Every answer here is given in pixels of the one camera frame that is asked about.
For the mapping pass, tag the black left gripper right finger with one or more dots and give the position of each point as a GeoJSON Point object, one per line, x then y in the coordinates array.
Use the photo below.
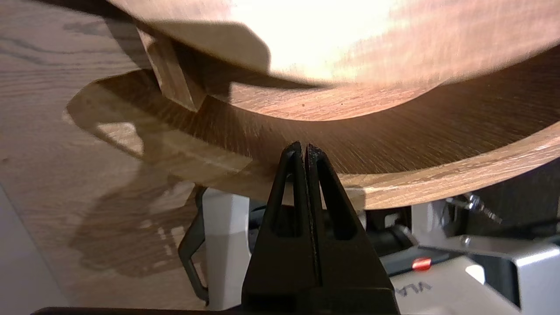
{"type": "Point", "coordinates": [350, 262]}

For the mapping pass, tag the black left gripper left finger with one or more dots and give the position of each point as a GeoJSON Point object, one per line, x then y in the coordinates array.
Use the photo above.
{"type": "Point", "coordinates": [280, 267]}

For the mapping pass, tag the curved wooden table drawer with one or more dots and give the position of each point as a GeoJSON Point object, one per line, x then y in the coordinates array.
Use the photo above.
{"type": "Point", "coordinates": [437, 144]}

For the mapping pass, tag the white robot base chassis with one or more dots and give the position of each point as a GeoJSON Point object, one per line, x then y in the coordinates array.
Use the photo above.
{"type": "Point", "coordinates": [437, 293]}

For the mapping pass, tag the black metal base hook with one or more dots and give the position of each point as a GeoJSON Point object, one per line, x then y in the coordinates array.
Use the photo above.
{"type": "Point", "coordinates": [190, 249]}

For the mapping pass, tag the round wooden bedside table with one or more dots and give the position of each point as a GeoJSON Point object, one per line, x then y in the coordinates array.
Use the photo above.
{"type": "Point", "coordinates": [350, 43]}

